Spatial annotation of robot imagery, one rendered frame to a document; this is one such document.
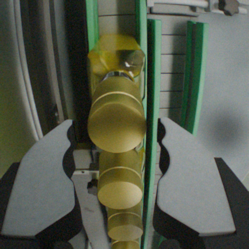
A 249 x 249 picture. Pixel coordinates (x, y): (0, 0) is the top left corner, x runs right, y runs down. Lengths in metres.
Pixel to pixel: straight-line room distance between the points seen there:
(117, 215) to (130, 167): 0.06
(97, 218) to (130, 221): 0.51
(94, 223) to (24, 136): 0.50
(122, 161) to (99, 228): 0.61
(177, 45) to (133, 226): 0.32
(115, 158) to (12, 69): 0.17
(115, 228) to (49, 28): 0.42
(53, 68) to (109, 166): 0.38
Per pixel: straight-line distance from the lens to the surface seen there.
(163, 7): 0.38
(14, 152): 0.25
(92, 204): 0.63
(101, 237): 0.82
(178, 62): 0.41
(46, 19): 0.49
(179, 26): 0.40
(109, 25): 0.38
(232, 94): 0.65
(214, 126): 0.67
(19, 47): 0.28
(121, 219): 0.19
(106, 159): 0.16
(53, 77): 0.51
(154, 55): 0.31
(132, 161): 0.16
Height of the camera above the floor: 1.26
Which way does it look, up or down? 60 degrees down
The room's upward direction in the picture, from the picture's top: 176 degrees clockwise
